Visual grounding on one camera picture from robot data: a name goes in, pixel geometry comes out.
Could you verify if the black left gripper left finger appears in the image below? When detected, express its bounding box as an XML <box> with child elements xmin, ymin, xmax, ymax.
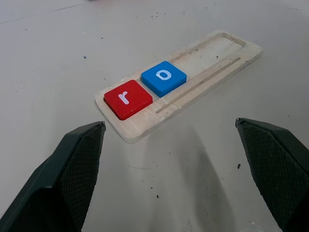
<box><xmin>0</xmin><ymin>121</ymin><xmax>106</xmax><ymax>232</ymax></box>

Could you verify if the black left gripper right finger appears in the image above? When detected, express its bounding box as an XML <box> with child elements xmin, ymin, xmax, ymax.
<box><xmin>236</xmin><ymin>117</ymin><xmax>309</xmax><ymax>232</ymax></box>

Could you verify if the red r tile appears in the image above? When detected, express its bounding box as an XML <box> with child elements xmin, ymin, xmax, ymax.
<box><xmin>103</xmin><ymin>79</ymin><xmax>154</xmax><ymax>121</ymax></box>

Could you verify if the wooden letter tray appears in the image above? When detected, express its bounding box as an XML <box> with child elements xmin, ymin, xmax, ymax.
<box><xmin>94</xmin><ymin>29</ymin><xmax>264</xmax><ymax>144</ymax></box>

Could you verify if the blue o tile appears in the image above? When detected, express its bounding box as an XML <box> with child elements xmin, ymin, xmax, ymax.
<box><xmin>140</xmin><ymin>60</ymin><xmax>187</xmax><ymax>98</ymax></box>

